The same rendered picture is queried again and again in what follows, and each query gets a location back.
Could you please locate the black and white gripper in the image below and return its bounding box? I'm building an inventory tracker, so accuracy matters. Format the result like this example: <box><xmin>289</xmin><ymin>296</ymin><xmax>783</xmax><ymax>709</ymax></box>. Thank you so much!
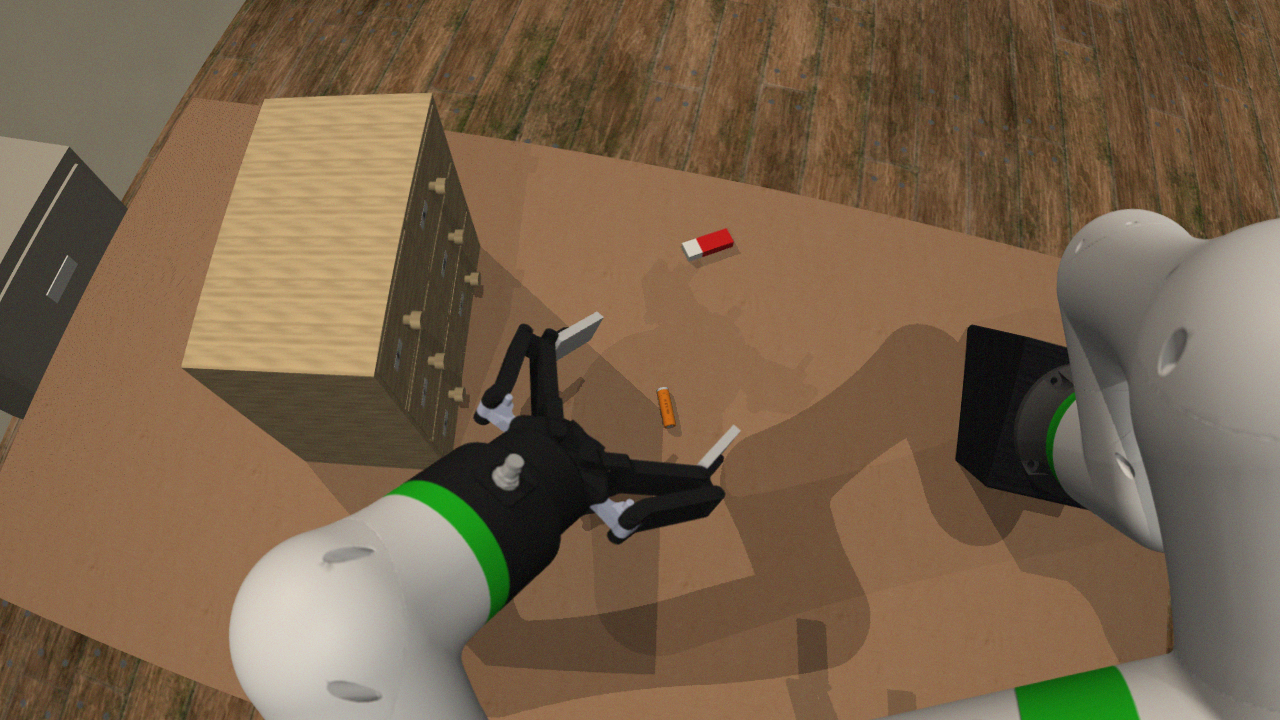
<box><xmin>474</xmin><ymin>313</ymin><xmax>740</xmax><ymax>544</ymax></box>

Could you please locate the red and white eraser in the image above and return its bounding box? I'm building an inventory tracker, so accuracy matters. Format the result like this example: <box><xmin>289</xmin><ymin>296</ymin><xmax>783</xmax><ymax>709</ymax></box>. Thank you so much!
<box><xmin>682</xmin><ymin>228</ymin><xmax>733</xmax><ymax>263</ymax></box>

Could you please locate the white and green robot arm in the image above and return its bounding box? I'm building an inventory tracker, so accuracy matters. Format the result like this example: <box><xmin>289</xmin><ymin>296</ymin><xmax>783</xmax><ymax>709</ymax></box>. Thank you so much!
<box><xmin>229</xmin><ymin>209</ymin><xmax>1280</xmax><ymax>720</ymax></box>

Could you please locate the light wooden chest of drawers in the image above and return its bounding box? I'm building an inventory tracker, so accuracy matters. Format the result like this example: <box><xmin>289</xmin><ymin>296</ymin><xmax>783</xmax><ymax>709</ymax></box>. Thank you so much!
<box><xmin>180</xmin><ymin>94</ymin><xmax>480</xmax><ymax>470</ymax></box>

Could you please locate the orange aa battery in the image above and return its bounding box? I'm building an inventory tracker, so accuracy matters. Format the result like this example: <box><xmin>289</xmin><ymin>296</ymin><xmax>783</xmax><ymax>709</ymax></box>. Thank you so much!
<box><xmin>657</xmin><ymin>387</ymin><xmax>676</xmax><ymax>428</ymax></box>

